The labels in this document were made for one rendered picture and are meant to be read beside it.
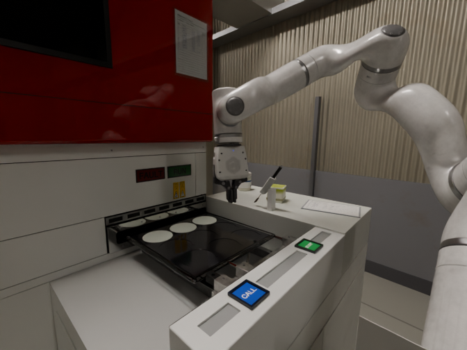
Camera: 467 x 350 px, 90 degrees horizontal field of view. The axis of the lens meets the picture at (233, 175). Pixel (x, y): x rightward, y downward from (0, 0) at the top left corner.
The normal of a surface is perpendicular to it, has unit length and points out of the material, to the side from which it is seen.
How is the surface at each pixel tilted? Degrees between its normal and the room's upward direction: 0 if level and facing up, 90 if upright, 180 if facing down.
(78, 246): 90
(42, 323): 90
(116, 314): 0
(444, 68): 90
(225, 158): 83
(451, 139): 101
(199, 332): 0
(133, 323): 0
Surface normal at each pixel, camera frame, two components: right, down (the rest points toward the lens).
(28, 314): 0.75, 0.12
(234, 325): 0.01, -0.99
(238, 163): 0.40, 0.05
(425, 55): -0.71, 0.11
